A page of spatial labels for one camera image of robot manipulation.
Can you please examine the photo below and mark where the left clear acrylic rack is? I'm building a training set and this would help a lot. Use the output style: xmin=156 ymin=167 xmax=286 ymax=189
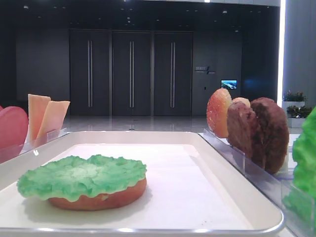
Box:
xmin=0 ymin=128 xmax=69 ymax=163

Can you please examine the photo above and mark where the sesame bun top outer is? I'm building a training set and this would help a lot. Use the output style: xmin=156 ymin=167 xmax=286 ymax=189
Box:
xmin=206 ymin=88 xmax=232 ymax=138

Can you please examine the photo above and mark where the dark triple door cabinet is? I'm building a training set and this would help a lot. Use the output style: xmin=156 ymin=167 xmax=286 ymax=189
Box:
xmin=70 ymin=30 xmax=193 ymax=116

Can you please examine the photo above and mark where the standing green lettuce leaf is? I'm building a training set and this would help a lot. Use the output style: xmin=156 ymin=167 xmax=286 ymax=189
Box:
xmin=284 ymin=109 xmax=316 ymax=218

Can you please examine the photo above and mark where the bun bottom under lettuce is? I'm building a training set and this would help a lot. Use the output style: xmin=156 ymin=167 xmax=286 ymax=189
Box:
xmin=48 ymin=178 xmax=147 ymax=211

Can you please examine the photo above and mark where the small brown meat patty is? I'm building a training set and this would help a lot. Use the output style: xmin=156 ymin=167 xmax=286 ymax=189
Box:
xmin=227 ymin=101 xmax=262 ymax=159

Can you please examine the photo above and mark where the right clear acrylic rack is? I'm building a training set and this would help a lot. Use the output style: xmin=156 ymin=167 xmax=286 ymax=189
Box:
xmin=203 ymin=128 xmax=316 ymax=237

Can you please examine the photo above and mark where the clear acrylic rack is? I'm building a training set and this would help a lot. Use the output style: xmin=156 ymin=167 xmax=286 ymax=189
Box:
xmin=0 ymin=128 xmax=69 ymax=163
xmin=203 ymin=128 xmax=316 ymax=237

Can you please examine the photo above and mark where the small wall screen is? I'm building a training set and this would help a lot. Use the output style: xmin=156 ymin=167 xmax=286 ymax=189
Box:
xmin=221 ymin=80 xmax=237 ymax=90

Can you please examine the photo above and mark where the green lettuce leaf on tray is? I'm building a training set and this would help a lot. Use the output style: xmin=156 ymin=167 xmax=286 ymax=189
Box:
xmin=17 ymin=155 xmax=147 ymax=202

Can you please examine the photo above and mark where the orange cheese slice left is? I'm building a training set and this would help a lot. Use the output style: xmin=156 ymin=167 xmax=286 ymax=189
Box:
xmin=28 ymin=94 xmax=51 ymax=141

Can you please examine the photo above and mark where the white metal tray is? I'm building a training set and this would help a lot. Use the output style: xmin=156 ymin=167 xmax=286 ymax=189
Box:
xmin=0 ymin=131 xmax=285 ymax=237

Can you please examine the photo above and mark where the flower planter box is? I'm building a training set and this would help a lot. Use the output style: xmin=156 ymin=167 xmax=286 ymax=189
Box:
xmin=282 ymin=90 xmax=312 ymax=128

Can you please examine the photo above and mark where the bun half inner right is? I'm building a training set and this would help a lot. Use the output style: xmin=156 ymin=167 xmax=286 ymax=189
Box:
xmin=232 ymin=97 xmax=251 ymax=107

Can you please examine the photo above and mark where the large brown meat patty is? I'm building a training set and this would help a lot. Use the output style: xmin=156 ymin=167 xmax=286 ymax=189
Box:
xmin=250 ymin=97 xmax=289 ymax=174

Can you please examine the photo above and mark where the orange cheese slice right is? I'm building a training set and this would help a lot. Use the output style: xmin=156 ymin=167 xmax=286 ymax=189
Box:
xmin=37 ymin=101 xmax=70 ymax=139

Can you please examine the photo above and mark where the orange cheese slice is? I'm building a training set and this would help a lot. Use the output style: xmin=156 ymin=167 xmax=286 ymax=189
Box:
xmin=28 ymin=94 xmax=51 ymax=141
xmin=37 ymin=101 xmax=70 ymax=139

